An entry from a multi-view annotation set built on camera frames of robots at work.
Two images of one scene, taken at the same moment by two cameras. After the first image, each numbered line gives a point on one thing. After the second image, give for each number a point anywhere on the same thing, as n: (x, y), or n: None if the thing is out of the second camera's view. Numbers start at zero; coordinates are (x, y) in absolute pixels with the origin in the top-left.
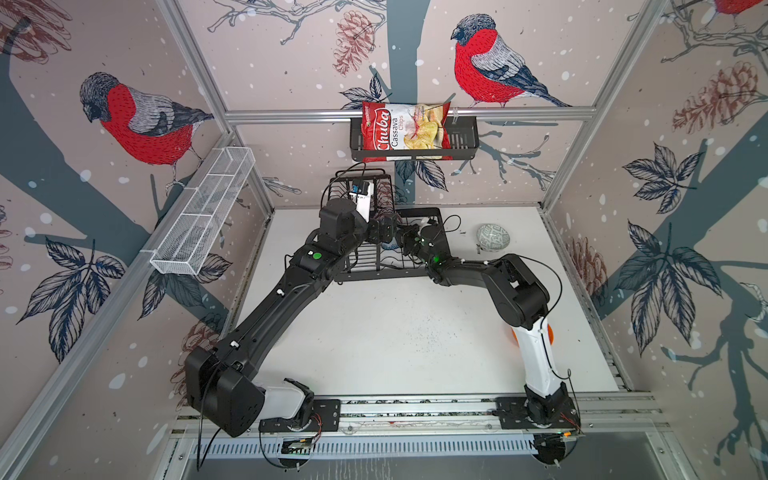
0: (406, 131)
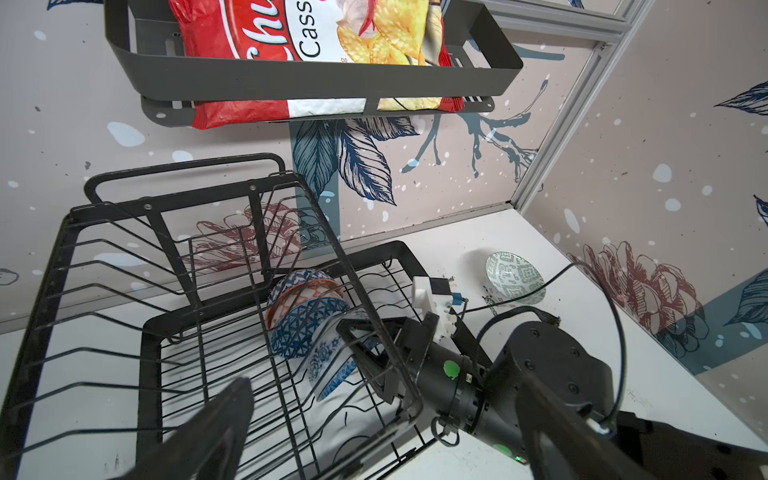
0: (386, 32)
